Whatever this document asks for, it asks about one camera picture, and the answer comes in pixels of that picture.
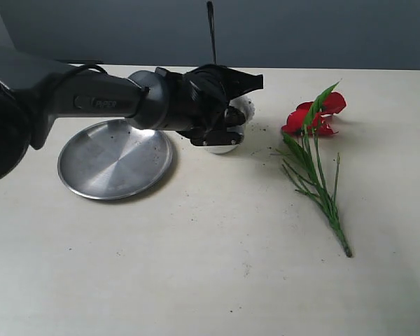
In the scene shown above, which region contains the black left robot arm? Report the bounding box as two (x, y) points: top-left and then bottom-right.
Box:
(0, 46), (263, 179)

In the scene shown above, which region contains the round steel plate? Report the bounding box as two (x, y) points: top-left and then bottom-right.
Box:
(57, 119), (175, 201)

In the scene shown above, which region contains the white ceramic flower pot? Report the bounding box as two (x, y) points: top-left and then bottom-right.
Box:
(204, 96), (256, 155)

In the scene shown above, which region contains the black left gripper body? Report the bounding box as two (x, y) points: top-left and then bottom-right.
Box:
(164, 64), (237, 137)

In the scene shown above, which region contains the artificial red flower stem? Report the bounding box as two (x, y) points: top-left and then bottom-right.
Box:
(277, 83), (354, 258)

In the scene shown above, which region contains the steel spork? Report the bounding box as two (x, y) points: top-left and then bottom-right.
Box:
(206, 1), (217, 64)

